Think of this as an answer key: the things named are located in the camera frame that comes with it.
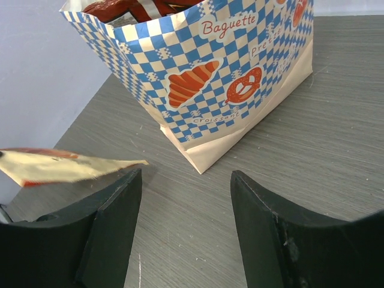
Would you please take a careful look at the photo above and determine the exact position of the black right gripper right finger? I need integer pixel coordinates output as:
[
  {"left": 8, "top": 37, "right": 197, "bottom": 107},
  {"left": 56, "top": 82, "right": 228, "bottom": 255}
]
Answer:
[{"left": 230, "top": 170, "right": 383, "bottom": 288}]

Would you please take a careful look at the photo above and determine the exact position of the red Doritos bag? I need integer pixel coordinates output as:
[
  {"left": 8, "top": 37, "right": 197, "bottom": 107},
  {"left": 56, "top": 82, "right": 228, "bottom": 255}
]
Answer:
[{"left": 82, "top": 0, "right": 201, "bottom": 23}]

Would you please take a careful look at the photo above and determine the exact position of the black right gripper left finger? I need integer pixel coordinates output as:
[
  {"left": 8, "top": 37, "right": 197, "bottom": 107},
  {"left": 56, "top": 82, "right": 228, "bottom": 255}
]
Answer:
[{"left": 1, "top": 169, "right": 142, "bottom": 288}]

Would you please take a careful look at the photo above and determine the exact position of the cream red cassava chips bag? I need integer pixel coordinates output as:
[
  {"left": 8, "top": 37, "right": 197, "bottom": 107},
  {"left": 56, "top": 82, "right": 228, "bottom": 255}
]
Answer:
[{"left": 1, "top": 148, "right": 148, "bottom": 187}]

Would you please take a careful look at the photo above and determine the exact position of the blue checkered paper bag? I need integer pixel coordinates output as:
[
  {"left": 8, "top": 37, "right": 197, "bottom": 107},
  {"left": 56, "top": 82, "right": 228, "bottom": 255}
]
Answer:
[{"left": 60, "top": 0, "right": 314, "bottom": 173}]

